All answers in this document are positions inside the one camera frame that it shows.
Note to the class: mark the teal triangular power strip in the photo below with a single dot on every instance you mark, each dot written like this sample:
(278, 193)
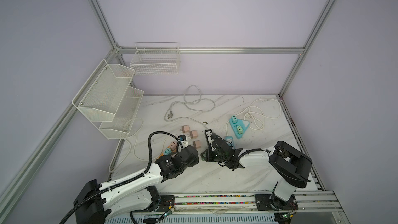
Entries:
(245, 125)

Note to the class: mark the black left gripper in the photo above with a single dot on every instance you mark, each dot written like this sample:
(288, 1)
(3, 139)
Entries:
(196, 161)

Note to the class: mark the black power strip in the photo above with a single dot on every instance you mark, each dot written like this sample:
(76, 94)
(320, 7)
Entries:
(208, 134)

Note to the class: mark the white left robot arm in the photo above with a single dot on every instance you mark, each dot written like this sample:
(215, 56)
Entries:
(98, 202)

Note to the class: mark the white mesh shelf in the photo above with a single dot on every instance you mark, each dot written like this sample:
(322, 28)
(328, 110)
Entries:
(120, 127)
(99, 99)

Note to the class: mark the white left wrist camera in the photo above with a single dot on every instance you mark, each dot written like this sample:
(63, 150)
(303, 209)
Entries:
(183, 141)

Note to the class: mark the white mesh shelf lower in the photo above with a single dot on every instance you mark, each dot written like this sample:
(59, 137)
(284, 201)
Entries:
(120, 127)

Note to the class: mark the teal charger on orange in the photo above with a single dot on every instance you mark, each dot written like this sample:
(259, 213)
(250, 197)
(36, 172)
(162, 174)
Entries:
(168, 151)

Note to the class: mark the teal rectangular power strip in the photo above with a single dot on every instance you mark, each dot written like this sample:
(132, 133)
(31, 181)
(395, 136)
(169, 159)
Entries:
(230, 141)

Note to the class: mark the pink usb charger plug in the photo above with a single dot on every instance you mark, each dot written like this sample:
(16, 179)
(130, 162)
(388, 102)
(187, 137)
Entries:
(185, 129)

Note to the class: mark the brown pink charger on orange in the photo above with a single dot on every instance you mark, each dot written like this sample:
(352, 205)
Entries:
(173, 145)

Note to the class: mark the white wire basket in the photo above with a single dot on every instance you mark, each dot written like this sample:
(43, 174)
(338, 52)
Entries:
(156, 58)

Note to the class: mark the light green charger plug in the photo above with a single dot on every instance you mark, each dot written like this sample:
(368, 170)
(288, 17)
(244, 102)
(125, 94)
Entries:
(239, 129)

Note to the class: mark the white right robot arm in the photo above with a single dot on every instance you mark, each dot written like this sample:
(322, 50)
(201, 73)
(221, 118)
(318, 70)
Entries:
(292, 165)

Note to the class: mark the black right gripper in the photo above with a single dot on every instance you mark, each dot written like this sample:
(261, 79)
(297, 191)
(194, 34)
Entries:
(206, 154)

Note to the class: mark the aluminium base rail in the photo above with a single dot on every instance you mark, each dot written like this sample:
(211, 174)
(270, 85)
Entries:
(220, 203)

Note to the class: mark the white mesh shelf upper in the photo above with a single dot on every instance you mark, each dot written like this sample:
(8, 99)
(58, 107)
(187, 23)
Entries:
(99, 99)

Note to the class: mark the teal charger plug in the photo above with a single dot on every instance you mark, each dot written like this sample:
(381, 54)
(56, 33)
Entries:
(234, 120)

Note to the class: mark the beige pink charger plug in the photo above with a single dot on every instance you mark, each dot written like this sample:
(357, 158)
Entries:
(197, 144)

